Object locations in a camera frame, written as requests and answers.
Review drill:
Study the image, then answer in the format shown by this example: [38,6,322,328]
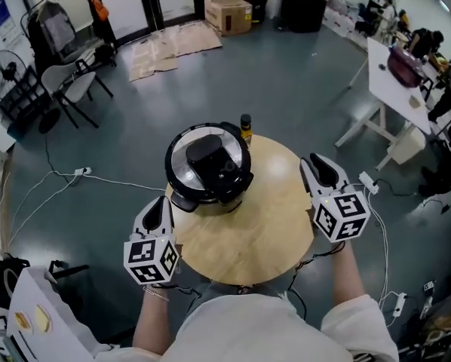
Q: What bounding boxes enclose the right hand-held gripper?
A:
[300,153,372,244]

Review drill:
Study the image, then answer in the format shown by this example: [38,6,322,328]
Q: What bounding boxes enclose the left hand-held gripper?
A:
[122,195,181,287]

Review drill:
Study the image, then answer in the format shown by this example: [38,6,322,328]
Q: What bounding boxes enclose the black electric pressure cooker pot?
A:
[170,171,255,215]

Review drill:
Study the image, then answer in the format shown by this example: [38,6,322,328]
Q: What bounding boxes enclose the pressure cooker lid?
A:
[164,121,253,207]

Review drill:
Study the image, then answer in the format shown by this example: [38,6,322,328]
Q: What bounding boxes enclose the person's right forearm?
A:
[329,241,366,318]

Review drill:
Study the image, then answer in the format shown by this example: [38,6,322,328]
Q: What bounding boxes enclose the person's left forearm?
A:
[132,284,173,356]

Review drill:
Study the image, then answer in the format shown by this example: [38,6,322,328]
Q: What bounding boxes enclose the round wooden side table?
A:
[164,133,315,287]

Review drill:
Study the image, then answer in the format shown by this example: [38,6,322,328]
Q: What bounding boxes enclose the white waste bin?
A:
[386,127,426,165]

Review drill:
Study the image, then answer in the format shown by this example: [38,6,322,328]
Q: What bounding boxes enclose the yellow bottle with black cap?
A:
[239,113,253,145]

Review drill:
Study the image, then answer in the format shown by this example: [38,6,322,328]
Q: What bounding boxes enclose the white trestle table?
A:
[334,36,432,172]

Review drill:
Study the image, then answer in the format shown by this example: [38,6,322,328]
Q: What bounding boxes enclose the maroon cooking pot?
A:
[386,46,425,88]

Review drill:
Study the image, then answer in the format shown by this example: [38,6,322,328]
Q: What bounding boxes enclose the person's white shirt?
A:
[93,292,400,362]

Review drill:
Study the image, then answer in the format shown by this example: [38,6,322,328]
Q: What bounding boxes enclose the plate with thick bread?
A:
[33,304,53,334]

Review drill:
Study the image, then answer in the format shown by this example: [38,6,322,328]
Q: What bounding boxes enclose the white cloth-covered table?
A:
[5,265,109,362]

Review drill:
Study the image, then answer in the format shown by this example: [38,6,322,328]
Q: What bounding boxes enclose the grey chair with black legs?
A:
[40,59,115,130]

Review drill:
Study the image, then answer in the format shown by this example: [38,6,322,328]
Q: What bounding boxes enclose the black cabinet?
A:
[280,0,328,34]

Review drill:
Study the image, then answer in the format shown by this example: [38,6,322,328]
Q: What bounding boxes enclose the flattened cardboard sheets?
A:
[129,23,223,84]

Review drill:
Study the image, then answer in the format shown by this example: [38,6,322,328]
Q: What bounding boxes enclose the large cardboard box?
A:
[204,0,253,37]

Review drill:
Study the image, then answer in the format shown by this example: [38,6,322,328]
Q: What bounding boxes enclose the black floor fan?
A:
[0,49,60,134]

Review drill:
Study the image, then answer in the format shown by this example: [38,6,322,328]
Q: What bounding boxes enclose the black clothes rack with garments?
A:
[20,0,117,71]

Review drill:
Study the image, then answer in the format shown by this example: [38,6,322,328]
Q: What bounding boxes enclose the glass entrance door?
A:
[16,0,255,44]

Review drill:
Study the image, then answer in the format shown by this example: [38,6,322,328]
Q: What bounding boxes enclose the orange bag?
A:
[89,0,109,21]

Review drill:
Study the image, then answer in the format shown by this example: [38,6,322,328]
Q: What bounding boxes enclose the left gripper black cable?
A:
[153,283,204,312]

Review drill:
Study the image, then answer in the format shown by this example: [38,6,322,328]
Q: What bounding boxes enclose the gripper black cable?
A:
[153,283,204,312]
[287,241,347,320]

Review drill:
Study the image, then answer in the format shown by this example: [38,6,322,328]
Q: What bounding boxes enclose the thin silver bracelet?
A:
[142,285,170,303]

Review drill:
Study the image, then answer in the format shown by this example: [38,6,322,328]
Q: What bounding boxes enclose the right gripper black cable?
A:
[287,241,347,320]

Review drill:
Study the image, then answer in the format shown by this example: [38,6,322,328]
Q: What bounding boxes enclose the blue wall poster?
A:
[0,0,19,51]

